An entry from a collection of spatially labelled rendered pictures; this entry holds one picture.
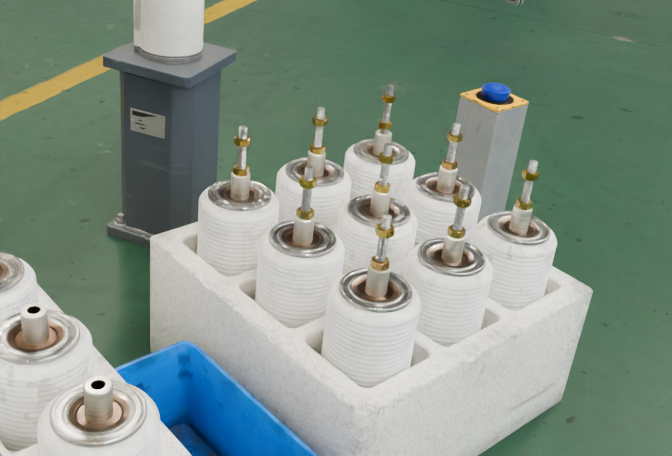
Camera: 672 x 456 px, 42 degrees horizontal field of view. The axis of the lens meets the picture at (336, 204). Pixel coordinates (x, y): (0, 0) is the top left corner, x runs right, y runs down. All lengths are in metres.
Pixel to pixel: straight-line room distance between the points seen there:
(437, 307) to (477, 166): 0.36
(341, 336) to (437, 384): 0.12
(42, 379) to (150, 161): 0.62
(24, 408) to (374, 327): 0.33
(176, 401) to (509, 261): 0.42
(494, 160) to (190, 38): 0.47
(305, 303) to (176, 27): 0.50
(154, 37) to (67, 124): 0.58
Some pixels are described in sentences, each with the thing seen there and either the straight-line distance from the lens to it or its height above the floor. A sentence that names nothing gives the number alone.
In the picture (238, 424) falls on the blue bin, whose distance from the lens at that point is 1.00.
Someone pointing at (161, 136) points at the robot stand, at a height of 0.19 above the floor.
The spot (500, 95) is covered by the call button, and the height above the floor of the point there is 0.33.
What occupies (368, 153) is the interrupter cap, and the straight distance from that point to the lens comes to 1.19.
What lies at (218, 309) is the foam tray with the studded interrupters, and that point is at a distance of 1.02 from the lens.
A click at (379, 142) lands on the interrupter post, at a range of 1.18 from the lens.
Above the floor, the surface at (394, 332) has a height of 0.23.
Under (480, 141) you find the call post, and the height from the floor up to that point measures 0.26.
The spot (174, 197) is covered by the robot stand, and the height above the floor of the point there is 0.10.
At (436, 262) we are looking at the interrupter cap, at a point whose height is 0.25.
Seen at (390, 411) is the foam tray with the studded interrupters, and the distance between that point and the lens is 0.90.
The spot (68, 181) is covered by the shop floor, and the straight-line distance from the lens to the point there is 1.62.
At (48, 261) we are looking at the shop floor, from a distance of 1.40.
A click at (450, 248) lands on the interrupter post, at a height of 0.27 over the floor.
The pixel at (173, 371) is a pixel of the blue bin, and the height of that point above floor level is 0.09.
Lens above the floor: 0.76
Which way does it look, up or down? 29 degrees down
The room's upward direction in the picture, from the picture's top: 7 degrees clockwise
